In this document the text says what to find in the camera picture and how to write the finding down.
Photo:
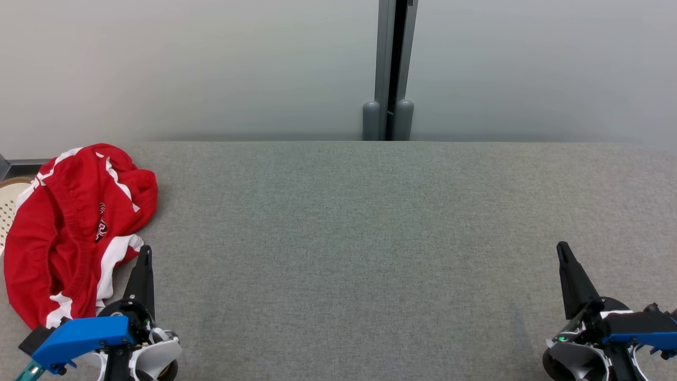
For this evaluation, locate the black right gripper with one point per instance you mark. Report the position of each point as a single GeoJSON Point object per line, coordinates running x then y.
{"type": "Point", "coordinates": [608, 305]}

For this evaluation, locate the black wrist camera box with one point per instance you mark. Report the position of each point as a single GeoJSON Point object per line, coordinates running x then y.
{"type": "Point", "coordinates": [34, 339]}
{"type": "Point", "coordinates": [640, 320]}

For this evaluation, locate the blue camera bracket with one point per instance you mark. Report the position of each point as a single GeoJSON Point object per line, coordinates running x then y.
{"type": "Point", "coordinates": [79, 338]}
{"type": "Point", "coordinates": [642, 340]}

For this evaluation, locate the red shorts with white trim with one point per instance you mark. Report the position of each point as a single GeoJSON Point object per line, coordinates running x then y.
{"type": "Point", "coordinates": [63, 238]}

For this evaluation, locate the dark grey floor rail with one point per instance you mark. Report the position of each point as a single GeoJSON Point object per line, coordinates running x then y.
{"type": "Point", "coordinates": [21, 163]}

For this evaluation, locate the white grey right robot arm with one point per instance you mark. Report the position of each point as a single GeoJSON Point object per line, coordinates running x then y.
{"type": "Point", "coordinates": [574, 362]}

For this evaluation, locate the blue right camera bracket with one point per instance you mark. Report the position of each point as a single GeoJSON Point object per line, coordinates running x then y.
{"type": "Point", "coordinates": [642, 340]}

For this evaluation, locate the grey metal partition post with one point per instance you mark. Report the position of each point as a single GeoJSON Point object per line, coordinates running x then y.
{"type": "Point", "coordinates": [382, 53]}

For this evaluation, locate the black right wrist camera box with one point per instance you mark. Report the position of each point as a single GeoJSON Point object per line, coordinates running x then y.
{"type": "Point", "coordinates": [640, 320]}

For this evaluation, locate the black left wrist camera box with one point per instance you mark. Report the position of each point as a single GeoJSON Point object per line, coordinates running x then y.
{"type": "Point", "coordinates": [34, 339]}

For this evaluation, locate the white perforated laundry basket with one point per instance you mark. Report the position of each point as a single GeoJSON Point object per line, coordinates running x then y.
{"type": "Point", "coordinates": [8, 206]}

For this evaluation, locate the grey cylinder post foot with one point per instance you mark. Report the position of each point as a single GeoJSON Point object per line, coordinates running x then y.
{"type": "Point", "coordinates": [403, 120]}
{"type": "Point", "coordinates": [371, 121]}

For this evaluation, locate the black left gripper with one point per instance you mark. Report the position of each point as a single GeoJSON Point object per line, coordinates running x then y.
{"type": "Point", "coordinates": [132, 313]}

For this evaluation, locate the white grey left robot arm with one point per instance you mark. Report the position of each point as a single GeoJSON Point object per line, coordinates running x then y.
{"type": "Point", "coordinates": [158, 357]}

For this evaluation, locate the blue left camera bracket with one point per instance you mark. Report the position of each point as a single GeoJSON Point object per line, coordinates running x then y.
{"type": "Point", "coordinates": [79, 338]}

